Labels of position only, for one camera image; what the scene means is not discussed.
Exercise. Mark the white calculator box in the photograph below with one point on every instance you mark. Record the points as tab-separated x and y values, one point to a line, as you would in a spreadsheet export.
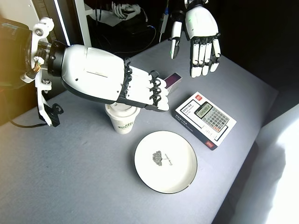
210	116

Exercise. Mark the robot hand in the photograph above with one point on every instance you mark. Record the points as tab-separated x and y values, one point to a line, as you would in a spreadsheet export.
202	23
93	72

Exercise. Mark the white paper cup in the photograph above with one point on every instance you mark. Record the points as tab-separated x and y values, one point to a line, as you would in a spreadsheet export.
122	122

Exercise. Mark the spare white robot hand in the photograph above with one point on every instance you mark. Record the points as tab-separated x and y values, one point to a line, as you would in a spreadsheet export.
121	9

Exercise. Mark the small purple-topped box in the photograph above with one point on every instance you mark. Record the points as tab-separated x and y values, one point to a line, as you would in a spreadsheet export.
173	80

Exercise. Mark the white paper sheet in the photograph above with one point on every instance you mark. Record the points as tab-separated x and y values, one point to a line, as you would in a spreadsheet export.
107	19

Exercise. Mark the white cabinet post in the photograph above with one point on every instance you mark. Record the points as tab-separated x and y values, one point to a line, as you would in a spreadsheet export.
81	21

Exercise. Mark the white cabinet panel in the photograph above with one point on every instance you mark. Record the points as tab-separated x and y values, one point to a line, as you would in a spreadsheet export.
21	11

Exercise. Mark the white plate dark rim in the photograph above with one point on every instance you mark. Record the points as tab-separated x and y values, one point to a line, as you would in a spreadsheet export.
165	163

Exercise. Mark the black wrist camera white bracket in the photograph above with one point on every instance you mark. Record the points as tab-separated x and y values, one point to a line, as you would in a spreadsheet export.
52	114

